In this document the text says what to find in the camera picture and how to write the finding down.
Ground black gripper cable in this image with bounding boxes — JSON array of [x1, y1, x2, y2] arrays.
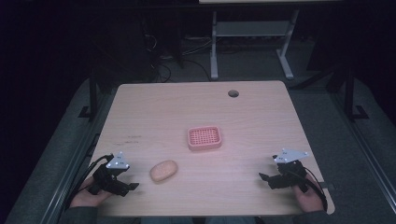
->
[[303, 166, 329, 213], [64, 153, 115, 210]]

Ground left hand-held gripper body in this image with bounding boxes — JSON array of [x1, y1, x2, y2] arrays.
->
[[88, 151, 131, 197]]

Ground person's right hand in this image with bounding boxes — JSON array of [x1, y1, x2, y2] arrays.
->
[[291, 173, 325, 214]]

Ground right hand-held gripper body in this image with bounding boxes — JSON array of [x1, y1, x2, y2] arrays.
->
[[266, 147, 310, 193]]

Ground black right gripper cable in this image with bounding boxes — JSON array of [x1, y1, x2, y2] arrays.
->
[[303, 166, 329, 213]]

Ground black metal stand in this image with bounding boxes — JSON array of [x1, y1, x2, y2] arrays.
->
[[342, 60, 371, 123], [78, 66, 102, 123]]

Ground pink slotted soap dish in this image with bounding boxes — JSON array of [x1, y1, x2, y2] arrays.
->
[[187, 125, 223, 152]]

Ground black floor cables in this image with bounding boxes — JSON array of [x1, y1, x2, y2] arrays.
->
[[141, 31, 216, 83]]

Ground white metal desk frame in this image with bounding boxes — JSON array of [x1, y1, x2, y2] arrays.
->
[[198, 0, 301, 81]]

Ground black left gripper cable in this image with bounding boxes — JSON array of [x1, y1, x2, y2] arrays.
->
[[64, 153, 115, 210]]

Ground person's left hand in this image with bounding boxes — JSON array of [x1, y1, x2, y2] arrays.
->
[[69, 176, 113, 209]]

